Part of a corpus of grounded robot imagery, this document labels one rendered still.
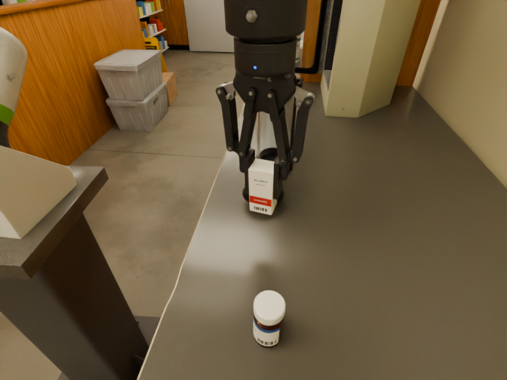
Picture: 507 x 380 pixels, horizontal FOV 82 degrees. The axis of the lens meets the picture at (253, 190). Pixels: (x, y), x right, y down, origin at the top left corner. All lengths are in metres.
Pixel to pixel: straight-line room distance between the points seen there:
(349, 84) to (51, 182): 0.87
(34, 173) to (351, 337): 0.65
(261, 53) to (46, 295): 0.74
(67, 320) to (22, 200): 0.38
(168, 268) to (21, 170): 1.20
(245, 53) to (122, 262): 1.64
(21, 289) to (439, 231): 0.93
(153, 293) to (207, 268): 1.17
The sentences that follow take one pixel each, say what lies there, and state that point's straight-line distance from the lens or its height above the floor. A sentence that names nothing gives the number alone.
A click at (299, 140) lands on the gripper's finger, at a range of 0.41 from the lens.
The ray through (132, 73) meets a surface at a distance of 2.98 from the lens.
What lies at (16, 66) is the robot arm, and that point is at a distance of 0.80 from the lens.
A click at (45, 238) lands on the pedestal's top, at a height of 0.94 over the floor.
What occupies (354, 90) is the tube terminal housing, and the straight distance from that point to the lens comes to 1.06.
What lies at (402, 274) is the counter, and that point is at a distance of 0.58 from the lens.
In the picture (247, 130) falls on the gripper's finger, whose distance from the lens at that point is 0.42.
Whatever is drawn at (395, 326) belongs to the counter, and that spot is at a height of 0.94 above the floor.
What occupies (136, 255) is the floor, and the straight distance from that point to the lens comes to 1.89.
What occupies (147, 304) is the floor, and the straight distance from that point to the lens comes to 1.67.
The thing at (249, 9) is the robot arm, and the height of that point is 1.33.
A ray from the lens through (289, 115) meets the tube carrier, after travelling 0.67.
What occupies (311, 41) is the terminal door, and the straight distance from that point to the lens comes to 1.32.
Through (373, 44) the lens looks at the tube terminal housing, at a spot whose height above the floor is 1.17.
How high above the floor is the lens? 1.36
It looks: 38 degrees down
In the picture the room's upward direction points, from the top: straight up
